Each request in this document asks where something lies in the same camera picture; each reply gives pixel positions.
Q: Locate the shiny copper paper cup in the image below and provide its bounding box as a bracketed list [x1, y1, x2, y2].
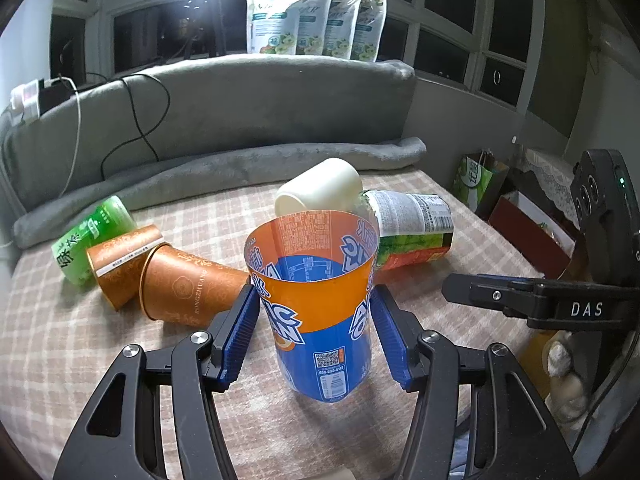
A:
[86, 224, 165, 311]

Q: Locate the green paper bag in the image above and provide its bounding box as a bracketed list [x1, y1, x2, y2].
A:
[451, 150, 510, 219]

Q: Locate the white charging cable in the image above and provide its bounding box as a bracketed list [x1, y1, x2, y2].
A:
[44, 75, 83, 198]

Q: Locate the white power strip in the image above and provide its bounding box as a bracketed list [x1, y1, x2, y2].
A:
[9, 79, 43, 125]

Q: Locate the black tripod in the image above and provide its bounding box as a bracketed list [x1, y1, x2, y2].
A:
[183, 0, 227, 60]

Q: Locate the black power adapter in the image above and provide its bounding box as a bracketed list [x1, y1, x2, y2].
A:
[38, 79, 75, 115]

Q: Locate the blue orange plastic cup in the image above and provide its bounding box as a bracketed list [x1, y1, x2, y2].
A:
[244, 210, 378, 403]

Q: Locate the white refill pouch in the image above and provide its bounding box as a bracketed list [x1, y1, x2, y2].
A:
[296, 0, 331, 55]
[350, 0, 387, 62]
[246, 0, 303, 55]
[322, 0, 361, 60]

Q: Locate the white plastic cup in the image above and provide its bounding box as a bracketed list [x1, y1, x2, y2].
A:
[274, 158, 362, 217]

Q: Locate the matte orange paper cup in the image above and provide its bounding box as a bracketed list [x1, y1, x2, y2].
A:
[139, 244, 250, 327]

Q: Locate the green tea cup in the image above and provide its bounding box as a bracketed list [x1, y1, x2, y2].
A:
[51, 195, 136, 286]

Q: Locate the grey fleece blanket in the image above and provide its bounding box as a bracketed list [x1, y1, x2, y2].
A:
[1, 54, 426, 249]

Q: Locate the plush toy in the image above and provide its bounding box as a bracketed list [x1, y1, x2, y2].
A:
[542, 332, 589, 426]

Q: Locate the red cardboard box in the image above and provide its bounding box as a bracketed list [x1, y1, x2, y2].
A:
[488, 191, 576, 278]

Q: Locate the black power cable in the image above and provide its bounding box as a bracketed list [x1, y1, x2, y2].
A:
[74, 71, 173, 181]

